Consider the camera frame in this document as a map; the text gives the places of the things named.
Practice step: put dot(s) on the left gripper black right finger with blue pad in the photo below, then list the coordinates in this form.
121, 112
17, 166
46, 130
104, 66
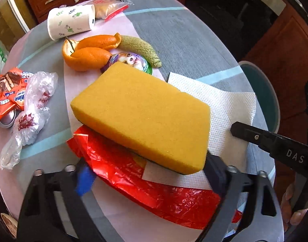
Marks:
261, 219

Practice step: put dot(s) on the white floral paper cup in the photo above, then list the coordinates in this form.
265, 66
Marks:
66, 21

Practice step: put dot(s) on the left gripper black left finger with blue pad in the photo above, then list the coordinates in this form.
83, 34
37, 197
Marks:
39, 218

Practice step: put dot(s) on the black built-in oven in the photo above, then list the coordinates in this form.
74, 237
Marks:
239, 24

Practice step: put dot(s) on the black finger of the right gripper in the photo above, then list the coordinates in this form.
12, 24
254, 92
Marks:
251, 134

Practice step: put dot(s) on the red plastic bag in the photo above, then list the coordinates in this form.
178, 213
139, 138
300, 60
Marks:
122, 170

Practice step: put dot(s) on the white paper towel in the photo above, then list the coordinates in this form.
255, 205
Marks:
226, 108

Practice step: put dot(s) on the red cola can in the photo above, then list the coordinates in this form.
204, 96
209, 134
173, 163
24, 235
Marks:
7, 120

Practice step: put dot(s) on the clear plastic bag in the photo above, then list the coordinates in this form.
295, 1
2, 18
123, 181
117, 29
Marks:
39, 89

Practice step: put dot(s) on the round dog picture lid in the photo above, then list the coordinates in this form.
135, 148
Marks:
131, 59

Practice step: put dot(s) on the teal trash bin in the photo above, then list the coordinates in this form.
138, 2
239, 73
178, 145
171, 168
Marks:
265, 94

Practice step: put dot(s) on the striped grey pink tablecloth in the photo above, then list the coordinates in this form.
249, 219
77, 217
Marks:
185, 45

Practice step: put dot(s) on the yellow sponge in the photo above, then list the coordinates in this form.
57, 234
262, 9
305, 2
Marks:
147, 115

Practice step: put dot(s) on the orange peel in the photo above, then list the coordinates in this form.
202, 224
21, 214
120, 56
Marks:
90, 53

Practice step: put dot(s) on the orange snack wrapper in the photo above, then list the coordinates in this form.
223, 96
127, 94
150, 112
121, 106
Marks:
12, 90

